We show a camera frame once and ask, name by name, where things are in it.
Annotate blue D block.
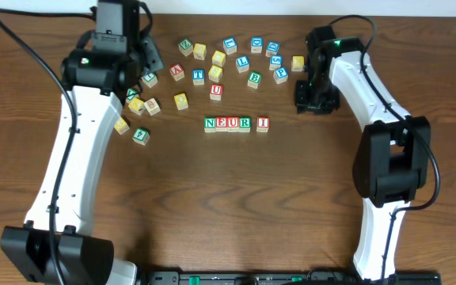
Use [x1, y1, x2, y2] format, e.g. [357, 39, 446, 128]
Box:
[250, 37, 263, 54]

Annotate red u block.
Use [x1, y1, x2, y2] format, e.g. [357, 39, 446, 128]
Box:
[226, 117, 240, 132]
[209, 84, 223, 101]

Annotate green 4 block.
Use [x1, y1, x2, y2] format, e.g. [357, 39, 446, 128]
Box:
[132, 128, 150, 146]

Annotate green Z block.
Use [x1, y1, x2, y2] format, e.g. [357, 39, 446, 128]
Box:
[178, 38, 193, 56]

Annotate blue P block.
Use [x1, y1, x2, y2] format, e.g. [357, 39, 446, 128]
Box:
[273, 66, 289, 84]

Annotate blue L block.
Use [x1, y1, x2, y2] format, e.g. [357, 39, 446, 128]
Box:
[236, 55, 250, 73]

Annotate black cable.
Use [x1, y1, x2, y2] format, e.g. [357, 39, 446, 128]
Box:
[0, 6, 154, 285]
[329, 14, 442, 282]

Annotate yellow O block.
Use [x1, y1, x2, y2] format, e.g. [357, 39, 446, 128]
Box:
[173, 93, 188, 110]

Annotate green V block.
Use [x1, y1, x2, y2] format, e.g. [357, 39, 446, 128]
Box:
[126, 88, 139, 104]

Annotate green B block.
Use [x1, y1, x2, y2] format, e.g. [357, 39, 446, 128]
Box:
[247, 71, 262, 89]

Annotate yellow block beside V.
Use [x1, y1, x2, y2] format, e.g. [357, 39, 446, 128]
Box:
[128, 97, 146, 116]

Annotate right black cable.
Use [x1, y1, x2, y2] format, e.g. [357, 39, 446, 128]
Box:
[329, 14, 442, 282]

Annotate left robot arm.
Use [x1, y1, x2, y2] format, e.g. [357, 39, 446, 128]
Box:
[0, 1, 163, 284]

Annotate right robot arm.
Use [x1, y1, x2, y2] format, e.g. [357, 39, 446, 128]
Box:
[294, 25, 431, 284]

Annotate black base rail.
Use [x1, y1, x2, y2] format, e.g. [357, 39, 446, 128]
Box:
[136, 271, 443, 285]

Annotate blue block top row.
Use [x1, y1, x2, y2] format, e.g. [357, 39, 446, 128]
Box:
[222, 37, 238, 55]

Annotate red I block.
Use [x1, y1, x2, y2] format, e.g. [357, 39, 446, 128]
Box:
[256, 116, 270, 133]

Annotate blue 5 block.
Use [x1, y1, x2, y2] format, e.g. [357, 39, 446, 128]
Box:
[269, 55, 283, 70]

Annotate yellow block far left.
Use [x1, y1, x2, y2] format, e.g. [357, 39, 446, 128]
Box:
[114, 116, 130, 135]

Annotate blue T block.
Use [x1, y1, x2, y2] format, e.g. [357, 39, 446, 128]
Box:
[192, 69, 205, 86]

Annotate plain wooden picture block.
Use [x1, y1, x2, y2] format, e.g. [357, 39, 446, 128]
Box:
[144, 98, 161, 116]

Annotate left black cable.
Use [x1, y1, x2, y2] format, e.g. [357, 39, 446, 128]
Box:
[0, 6, 154, 285]

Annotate green N block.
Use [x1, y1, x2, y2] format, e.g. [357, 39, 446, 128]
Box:
[203, 117, 216, 133]

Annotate yellow block top row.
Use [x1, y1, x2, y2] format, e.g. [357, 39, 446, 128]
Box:
[193, 43, 207, 60]

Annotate green R block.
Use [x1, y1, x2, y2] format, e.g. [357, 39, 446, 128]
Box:
[238, 117, 252, 132]

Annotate yellow S block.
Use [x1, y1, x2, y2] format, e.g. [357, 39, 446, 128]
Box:
[208, 65, 223, 82]

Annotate red E block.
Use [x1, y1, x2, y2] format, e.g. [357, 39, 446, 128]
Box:
[215, 116, 228, 132]

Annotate yellow K block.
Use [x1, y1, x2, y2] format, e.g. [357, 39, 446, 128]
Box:
[291, 55, 305, 72]

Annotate red A block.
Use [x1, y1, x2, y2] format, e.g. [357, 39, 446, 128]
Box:
[169, 63, 185, 82]

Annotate yellow C block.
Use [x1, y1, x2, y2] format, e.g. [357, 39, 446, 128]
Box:
[212, 51, 226, 67]

